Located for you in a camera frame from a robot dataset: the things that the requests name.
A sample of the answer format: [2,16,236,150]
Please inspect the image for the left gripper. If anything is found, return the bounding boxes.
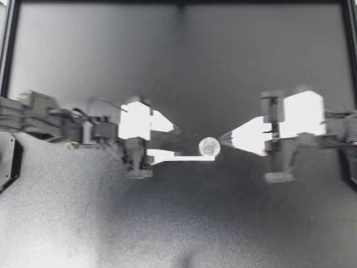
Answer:
[120,95,216,179]

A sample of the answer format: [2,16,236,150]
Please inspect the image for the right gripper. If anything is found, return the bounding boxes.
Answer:
[220,90,297,183]

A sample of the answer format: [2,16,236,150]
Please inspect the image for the small clear plastic cup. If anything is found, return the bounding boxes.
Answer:
[198,136,221,157]

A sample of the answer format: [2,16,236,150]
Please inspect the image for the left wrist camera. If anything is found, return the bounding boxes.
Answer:
[118,100,153,140]

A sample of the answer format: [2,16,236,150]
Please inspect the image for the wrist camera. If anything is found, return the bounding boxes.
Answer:
[118,100,153,140]
[282,90,327,138]

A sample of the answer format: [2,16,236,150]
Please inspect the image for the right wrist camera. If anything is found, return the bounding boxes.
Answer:
[282,90,327,138]

